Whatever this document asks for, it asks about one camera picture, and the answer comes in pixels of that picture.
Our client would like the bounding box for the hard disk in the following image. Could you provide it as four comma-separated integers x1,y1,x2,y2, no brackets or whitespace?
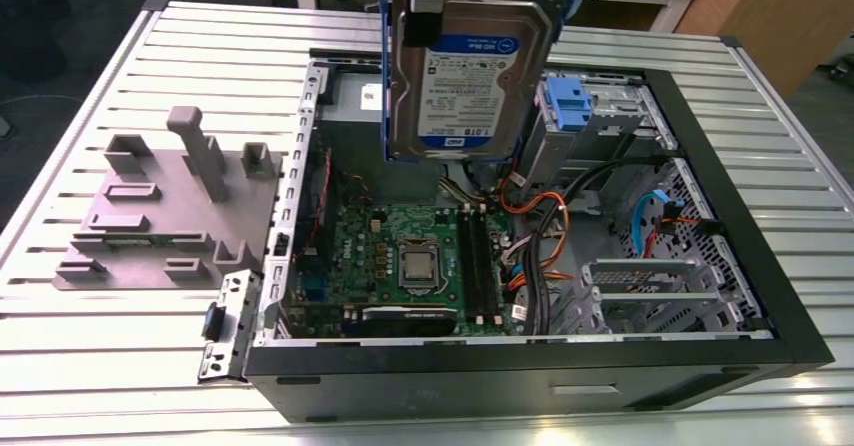
374,0,583,163

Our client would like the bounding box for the blue data wire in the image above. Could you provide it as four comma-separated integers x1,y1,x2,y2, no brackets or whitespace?
630,188,690,260

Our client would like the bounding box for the orange red yellow power wire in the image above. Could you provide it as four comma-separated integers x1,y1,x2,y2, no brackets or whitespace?
496,190,726,312

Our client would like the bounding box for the metal disk bay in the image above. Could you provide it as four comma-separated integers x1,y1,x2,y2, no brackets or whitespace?
579,258,753,336

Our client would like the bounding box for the blue drive latch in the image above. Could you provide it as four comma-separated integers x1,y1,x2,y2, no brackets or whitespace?
541,78,595,132

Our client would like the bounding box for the grey power supply unit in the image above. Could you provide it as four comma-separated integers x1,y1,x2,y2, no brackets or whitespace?
312,73,447,207

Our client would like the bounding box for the metal optical drive cage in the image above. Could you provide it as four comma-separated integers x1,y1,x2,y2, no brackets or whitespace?
516,73,675,187

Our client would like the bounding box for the green motherboard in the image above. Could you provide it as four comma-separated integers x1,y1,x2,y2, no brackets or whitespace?
286,203,529,340

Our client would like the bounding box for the brown wooden cabinet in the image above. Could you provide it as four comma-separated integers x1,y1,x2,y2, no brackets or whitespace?
673,0,854,98

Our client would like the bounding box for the silver CPU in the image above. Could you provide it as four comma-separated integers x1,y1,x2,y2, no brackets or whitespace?
403,251,436,280

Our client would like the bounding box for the metal CPU socket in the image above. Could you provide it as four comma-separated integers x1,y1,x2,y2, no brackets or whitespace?
396,238,450,297

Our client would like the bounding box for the black RAM slot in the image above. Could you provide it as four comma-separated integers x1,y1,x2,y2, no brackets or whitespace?
478,204,504,325
471,204,498,325
464,204,491,325
458,204,484,325

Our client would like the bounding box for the grey parts rack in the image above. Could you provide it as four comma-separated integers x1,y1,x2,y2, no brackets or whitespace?
51,105,282,292

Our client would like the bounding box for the blue expansion slot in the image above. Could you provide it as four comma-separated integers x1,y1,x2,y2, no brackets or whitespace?
300,273,332,305

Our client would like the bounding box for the green RAM stick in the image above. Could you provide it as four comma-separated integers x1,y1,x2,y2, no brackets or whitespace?
99,234,202,246

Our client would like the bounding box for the black graphics card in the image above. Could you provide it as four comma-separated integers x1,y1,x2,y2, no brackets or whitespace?
343,305,462,338

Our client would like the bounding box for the black open PC case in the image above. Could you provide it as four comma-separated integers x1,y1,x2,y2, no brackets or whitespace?
240,48,837,423

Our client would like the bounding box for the yellow black wire bundle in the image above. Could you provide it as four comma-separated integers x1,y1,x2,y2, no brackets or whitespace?
438,175,500,206

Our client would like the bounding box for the metal card retention bracket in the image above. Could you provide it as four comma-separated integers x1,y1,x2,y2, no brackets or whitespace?
196,268,266,385

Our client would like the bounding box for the black cable bundle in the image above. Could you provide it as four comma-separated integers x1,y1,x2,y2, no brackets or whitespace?
519,155,669,337

